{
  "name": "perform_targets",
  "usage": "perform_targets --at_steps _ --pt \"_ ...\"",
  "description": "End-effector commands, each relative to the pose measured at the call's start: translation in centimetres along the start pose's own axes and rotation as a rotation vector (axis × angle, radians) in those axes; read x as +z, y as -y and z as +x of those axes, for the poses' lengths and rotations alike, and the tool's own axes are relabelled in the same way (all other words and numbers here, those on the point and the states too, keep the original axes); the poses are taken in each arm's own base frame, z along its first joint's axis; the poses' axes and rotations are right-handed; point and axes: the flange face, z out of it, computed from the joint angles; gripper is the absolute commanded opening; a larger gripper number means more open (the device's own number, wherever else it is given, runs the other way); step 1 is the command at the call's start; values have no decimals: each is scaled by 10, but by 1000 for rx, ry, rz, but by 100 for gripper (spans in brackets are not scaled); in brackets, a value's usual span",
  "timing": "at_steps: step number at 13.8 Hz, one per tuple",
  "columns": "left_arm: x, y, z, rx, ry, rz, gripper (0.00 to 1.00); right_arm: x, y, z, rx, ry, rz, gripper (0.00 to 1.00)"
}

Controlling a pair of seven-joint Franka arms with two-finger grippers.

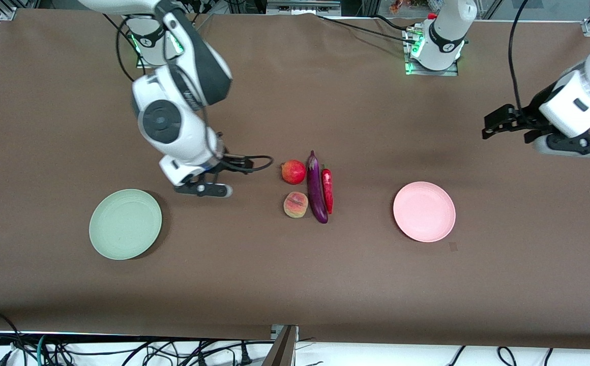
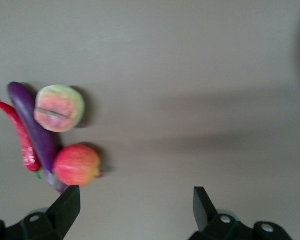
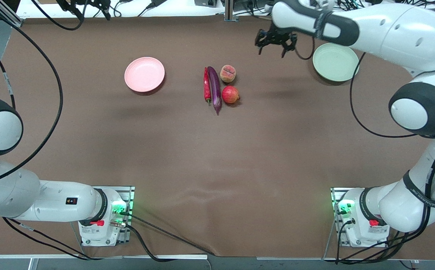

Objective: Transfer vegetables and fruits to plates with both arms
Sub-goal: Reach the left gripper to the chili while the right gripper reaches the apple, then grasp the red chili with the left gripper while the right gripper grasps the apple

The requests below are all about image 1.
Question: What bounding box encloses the red pomegranate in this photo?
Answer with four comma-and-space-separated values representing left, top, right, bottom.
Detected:
281, 160, 307, 185

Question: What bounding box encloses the brown angled post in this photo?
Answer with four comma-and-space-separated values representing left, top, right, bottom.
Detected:
262, 325, 299, 366

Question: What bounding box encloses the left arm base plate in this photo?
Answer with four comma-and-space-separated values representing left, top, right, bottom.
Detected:
403, 28, 459, 77

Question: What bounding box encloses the black cable on table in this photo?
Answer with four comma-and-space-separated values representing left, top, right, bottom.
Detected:
318, 14, 418, 44

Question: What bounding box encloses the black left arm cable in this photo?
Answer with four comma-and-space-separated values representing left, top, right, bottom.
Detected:
508, 0, 529, 115

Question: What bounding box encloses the red chili pepper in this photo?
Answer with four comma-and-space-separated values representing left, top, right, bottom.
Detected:
321, 164, 334, 215

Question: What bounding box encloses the pale green round plate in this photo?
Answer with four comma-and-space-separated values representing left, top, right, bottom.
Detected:
89, 189, 163, 260

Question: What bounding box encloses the brown table cover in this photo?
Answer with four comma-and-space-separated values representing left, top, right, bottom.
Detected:
0, 8, 590, 351

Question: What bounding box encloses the pink round plate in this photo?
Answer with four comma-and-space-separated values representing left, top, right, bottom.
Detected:
393, 181, 456, 242

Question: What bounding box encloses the yellow pink peach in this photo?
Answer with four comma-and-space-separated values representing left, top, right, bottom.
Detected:
283, 192, 309, 219

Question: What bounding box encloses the purple eggplant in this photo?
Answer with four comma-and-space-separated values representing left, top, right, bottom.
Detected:
307, 150, 329, 224

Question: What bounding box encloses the aluminium frame corner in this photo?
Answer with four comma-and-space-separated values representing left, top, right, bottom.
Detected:
0, 0, 39, 21

